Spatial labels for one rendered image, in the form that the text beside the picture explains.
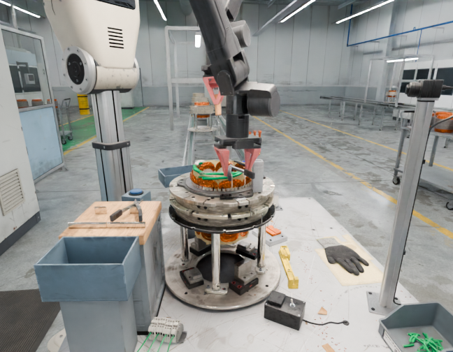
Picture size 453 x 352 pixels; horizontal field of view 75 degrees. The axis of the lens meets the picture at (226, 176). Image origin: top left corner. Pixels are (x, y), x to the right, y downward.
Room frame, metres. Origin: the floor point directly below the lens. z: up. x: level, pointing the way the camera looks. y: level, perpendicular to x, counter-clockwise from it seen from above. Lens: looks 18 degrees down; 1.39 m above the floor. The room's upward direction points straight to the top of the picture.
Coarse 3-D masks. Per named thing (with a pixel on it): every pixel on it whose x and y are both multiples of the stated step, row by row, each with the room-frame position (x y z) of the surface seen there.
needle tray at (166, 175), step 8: (160, 168) 1.11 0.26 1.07; (168, 168) 1.12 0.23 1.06; (176, 168) 1.14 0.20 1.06; (184, 168) 1.15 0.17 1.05; (192, 168) 1.17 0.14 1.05; (160, 176) 1.07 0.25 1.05; (168, 176) 1.02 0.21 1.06; (176, 176) 1.03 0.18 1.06; (168, 184) 1.02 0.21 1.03; (192, 232) 1.07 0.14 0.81
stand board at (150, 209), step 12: (96, 204) 0.76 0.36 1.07; (108, 204) 0.76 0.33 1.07; (120, 204) 0.76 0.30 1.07; (144, 204) 0.76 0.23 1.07; (156, 204) 0.76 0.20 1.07; (84, 216) 0.68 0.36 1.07; (96, 216) 0.68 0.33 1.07; (108, 216) 0.68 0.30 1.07; (132, 216) 0.68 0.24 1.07; (144, 216) 0.68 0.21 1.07; (156, 216) 0.71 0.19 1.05; (72, 228) 0.62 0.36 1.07; (84, 228) 0.62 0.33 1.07; (96, 228) 0.62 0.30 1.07; (108, 228) 0.62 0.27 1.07; (120, 228) 0.62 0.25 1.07; (132, 228) 0.62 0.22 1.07; (144, 228) 0.62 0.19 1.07; (144, 240) 0.58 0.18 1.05
